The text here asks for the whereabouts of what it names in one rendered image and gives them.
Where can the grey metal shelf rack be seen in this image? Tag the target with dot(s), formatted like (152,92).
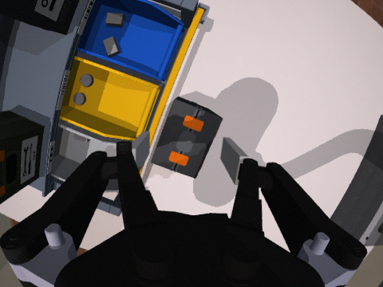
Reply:
(35,65)

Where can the blue bin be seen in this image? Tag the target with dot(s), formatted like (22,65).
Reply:
(147,42)

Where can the yellow thin bar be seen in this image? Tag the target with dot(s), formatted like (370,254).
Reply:
(174,73)

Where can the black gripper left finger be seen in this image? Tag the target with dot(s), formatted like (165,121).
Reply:
(40,246)

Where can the dark grey disc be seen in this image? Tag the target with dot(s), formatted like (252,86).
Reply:
(79,98)
(87,80)

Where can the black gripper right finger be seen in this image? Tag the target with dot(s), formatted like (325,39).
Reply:
(308,232)

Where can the yellow open bin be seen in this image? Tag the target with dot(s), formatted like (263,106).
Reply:
(114,104)

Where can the grey open bin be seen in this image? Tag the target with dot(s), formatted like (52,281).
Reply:
(70,153)

